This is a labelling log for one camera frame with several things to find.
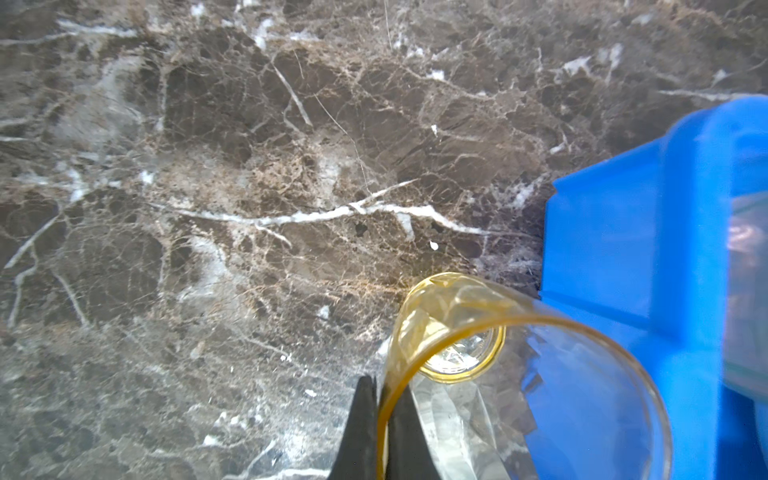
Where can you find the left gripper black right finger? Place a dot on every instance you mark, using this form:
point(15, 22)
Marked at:
point(409, 457)

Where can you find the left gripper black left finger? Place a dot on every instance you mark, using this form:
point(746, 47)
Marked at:
point(356, 457)

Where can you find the yellow transparent cup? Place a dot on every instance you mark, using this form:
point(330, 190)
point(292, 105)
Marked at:
point(507, 387)

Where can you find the green transparent cup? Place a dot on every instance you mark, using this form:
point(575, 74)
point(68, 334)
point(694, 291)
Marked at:
point(745, 332)

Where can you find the blue plastic bin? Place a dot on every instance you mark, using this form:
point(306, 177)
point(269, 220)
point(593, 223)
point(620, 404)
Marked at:
point(636, 247)

